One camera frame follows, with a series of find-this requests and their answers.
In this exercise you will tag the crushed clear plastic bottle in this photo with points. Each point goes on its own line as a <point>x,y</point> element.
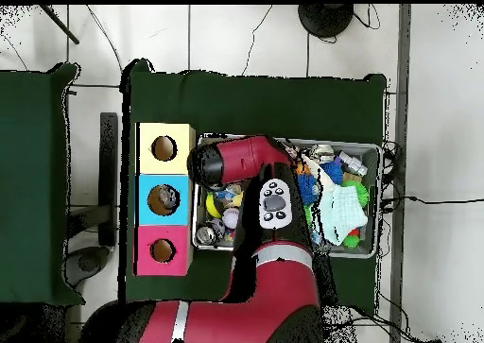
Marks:
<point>225,195</point>

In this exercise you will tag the mint green muslin cloth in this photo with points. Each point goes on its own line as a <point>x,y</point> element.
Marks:
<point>344,214</point>

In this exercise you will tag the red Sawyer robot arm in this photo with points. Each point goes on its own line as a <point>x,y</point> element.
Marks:
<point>245,159</point>

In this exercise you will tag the wooden three-hole box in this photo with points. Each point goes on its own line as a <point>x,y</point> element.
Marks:
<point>183,214</point>

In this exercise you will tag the white baseball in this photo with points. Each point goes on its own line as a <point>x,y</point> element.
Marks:
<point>230,217</point>

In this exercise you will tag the yellow toy banana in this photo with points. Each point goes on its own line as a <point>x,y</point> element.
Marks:
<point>211,206</point>

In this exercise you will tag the blue spiky ball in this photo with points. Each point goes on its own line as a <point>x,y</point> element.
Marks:
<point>332,171</point>
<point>306,188</point>

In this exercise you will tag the dark green table cloth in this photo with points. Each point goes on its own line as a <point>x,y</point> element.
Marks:
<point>245,101</point>
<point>30,131</point>

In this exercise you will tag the crushed cream can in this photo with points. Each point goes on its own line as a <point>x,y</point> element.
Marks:
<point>322,152</point>

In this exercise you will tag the green spiky ball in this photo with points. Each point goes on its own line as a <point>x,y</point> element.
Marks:
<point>361,192</point>

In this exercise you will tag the black upright stand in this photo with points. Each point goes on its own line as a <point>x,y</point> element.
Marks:
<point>108,150</point>

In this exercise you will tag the grey oval floor object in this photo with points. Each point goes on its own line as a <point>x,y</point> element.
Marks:
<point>89,263</point>

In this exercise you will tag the black round stand base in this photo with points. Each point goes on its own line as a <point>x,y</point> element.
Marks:
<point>325,20</point>

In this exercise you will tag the black tripod leg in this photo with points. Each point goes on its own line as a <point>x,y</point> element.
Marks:
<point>60,24</point>

